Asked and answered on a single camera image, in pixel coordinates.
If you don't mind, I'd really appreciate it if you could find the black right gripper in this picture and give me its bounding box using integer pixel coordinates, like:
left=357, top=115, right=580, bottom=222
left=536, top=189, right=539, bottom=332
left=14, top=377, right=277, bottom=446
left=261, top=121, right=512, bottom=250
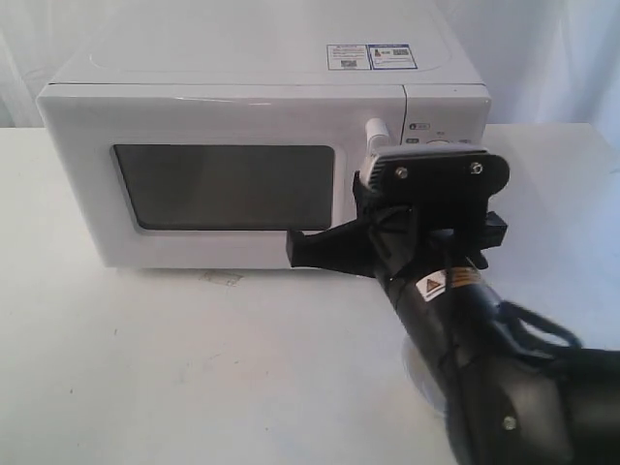
left=286, top=171, right=508, bottom=329

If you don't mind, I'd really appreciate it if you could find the white ceramic bowl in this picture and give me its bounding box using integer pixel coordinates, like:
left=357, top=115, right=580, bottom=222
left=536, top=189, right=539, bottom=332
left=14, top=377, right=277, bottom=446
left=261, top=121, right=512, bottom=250
left=402, top=337, right=447, bottom=418

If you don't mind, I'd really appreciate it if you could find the white microwave oven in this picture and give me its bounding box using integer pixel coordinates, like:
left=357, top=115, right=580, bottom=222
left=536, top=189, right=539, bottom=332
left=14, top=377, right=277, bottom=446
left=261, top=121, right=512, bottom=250
left=38, top=83, right=406, bottom=269

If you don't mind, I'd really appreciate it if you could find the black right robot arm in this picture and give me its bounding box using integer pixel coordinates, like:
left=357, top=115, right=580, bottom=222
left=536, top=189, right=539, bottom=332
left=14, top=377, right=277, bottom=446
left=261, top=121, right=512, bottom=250
left=287, top=174, right=619, bottom=464

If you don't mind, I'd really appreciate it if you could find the white microwave oven body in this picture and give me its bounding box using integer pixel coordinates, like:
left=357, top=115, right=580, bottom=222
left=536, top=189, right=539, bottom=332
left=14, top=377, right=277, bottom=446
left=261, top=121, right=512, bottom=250
left=35, top=0, right=494, bottom=280

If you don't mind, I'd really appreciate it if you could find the blue white warning sticker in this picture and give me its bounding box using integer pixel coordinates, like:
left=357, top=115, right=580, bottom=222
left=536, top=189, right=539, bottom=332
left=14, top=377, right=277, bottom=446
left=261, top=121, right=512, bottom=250
left=326, top=44, right=418, bottom=71

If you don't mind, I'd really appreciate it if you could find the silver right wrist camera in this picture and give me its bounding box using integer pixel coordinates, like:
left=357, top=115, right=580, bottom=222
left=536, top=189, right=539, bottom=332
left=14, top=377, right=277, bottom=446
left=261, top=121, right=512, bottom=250
left=363, top=142, right=512, bottom=233

